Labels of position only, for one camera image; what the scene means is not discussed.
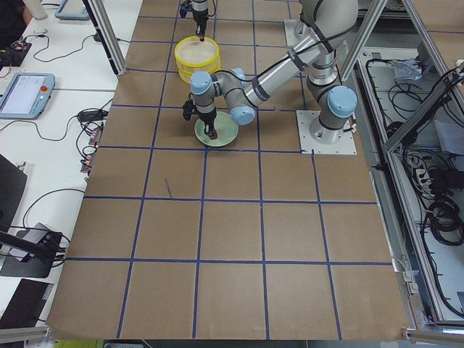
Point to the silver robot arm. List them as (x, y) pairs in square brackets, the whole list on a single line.
[(202, 6), (324, 24)]

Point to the aluminium frame post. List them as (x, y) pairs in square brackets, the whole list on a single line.
[(104, 30)]

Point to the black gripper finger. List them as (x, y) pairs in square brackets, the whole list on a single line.
[(200, 34), (208, 129)]

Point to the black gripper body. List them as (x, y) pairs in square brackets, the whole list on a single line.
[(199, 17), (206, 117)]

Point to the black power adapter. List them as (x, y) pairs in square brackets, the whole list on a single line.
[(92, 115)]

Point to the blue teach pendant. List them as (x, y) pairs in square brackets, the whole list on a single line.
[(71, 10), (26, 95)]

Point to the light green plate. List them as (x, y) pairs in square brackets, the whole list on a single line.
[(226, 129)]

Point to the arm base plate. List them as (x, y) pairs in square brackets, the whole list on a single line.
[(315, 139), (295, 31)]

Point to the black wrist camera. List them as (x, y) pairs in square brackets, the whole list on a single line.
[(189, 109), (184, 8)]

